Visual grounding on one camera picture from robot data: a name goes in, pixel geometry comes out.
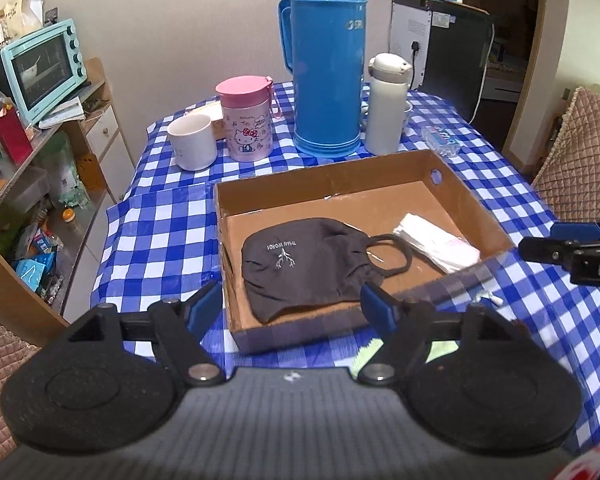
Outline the beige quilted chair right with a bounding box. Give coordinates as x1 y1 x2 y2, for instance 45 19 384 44
532 87 600 221

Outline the white folded tissue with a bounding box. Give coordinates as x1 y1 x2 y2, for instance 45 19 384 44
393 214 480 274

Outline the blue white checkered tablecloth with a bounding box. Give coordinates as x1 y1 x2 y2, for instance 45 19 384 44
91 82 600 451

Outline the black cloth face mask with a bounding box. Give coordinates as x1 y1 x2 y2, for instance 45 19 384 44
242 218 413 324

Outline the brown cardboard box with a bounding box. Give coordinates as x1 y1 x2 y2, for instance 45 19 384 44
214 151 513 353

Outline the small tissue packet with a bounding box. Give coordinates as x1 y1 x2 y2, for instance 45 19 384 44
420 126 462 157

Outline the wooden storage shelf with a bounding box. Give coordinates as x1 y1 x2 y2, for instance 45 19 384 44
0 58 134 347

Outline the white ceramic mug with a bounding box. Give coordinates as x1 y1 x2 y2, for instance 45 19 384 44
166 113 218 171

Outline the white insulated bottle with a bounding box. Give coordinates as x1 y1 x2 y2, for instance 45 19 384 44
365 53 413 155

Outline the pink Hello Kitty cup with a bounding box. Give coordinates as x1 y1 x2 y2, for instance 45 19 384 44
215 75 280 162

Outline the red box on shelf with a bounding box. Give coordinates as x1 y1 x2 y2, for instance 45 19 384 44
0 107 33 165

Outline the teal toaster oven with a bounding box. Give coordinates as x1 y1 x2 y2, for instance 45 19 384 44
0 18 87 126

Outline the blue thermos flask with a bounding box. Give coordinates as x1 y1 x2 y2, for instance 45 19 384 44
278 0 367 158

